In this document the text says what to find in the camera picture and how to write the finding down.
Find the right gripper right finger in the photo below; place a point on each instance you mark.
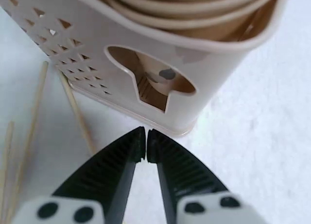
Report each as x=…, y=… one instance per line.
x=179, y=170

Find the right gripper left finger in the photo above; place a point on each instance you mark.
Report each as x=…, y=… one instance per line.
x=109, y=175

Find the beige plastic basket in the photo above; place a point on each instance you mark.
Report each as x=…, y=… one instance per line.
x=155, y=71

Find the wooden chopstick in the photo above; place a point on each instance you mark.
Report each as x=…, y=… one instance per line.
x=6, y=158
x=77, y=112
x=29, y=136

